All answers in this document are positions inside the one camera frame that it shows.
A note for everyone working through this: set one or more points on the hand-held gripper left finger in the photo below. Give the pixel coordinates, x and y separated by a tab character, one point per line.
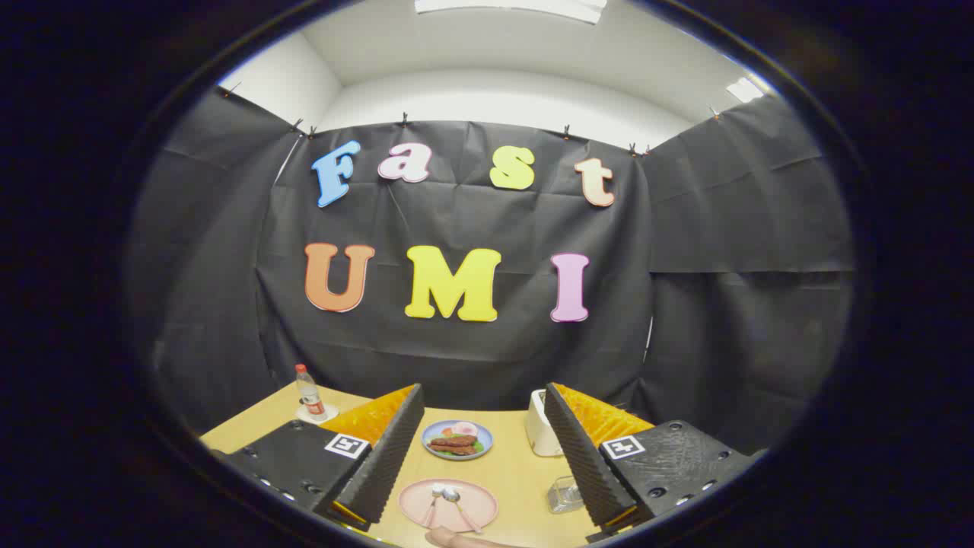
388	457

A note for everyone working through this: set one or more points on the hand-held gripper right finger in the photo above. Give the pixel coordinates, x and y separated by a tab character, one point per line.
582	457

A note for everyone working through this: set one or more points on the white toaster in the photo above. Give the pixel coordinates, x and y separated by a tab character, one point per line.
536	430

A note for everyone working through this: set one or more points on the brown meat strip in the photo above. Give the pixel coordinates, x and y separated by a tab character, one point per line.
453	450
454	440

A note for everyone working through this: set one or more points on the white square coaster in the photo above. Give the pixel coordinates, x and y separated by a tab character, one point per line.
331	414

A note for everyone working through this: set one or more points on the pink ham slice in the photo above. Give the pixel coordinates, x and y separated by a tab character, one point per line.
465	428

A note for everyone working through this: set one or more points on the blue plate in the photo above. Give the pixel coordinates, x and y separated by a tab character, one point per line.
488	440

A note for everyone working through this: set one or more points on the clear plastic water bottle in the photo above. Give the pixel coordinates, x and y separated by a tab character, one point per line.
310	392

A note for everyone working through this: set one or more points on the pink plate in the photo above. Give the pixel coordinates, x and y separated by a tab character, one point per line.
481	504

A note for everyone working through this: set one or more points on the row of black cloth clips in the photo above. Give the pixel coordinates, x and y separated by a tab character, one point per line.
405	119

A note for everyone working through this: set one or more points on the small ceiling light panel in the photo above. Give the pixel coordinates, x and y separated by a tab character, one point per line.
744	90

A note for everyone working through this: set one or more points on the long ceiling light panel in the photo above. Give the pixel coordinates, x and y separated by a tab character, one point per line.
510	7

